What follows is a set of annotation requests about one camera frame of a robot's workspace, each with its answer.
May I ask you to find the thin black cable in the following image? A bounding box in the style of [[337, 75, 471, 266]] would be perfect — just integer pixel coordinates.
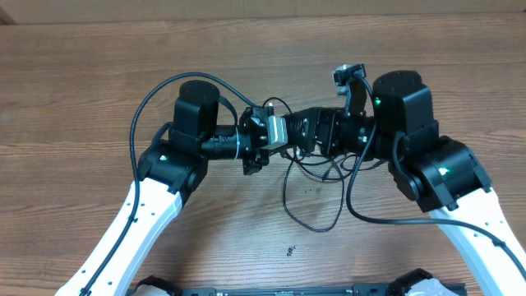
[[261, 96, 346, 234]]

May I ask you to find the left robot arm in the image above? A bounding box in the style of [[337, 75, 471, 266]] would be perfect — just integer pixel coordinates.
[[57, 73, 287, 296]]

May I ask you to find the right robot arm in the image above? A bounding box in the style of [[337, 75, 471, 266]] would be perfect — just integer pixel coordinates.
[[285, 70, 525, 295]]

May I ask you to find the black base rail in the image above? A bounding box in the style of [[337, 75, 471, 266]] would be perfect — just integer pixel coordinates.
[[125, 268, 468, 296]]

